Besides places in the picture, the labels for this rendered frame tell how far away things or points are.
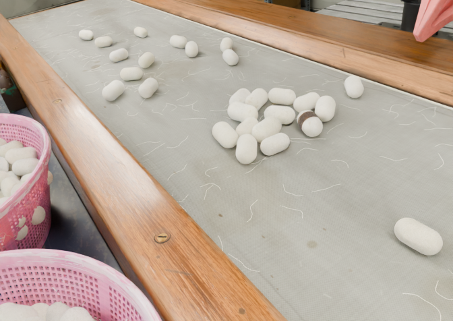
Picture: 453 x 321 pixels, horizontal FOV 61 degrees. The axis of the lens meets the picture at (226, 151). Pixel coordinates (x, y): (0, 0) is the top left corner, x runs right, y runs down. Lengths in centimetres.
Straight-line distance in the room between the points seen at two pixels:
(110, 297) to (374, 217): 20
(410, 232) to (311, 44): 37
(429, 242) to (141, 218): 20
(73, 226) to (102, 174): 12
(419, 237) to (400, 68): 27
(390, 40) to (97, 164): 41
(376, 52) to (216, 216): 32
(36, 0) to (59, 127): 438
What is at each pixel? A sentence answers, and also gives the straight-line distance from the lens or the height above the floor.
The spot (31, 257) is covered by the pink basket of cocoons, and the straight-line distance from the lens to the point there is 31.
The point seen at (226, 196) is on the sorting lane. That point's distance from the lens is 34.
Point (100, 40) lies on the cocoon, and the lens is 78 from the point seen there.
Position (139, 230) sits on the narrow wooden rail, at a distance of 29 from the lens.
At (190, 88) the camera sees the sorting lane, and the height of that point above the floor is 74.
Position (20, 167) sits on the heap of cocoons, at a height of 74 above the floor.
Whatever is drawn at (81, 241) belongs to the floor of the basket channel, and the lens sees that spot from 44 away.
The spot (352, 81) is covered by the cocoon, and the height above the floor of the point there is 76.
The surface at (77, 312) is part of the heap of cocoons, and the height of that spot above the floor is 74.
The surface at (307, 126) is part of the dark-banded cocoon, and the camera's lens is 39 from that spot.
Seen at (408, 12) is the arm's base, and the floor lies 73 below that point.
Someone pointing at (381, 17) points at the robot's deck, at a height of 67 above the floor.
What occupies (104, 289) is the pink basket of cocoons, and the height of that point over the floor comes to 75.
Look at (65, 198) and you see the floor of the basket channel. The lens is 51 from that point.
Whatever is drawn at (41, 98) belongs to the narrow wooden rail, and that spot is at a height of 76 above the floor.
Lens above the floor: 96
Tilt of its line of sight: 34 degrees down
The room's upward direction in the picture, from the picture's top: 9 degrees counter-clockwise
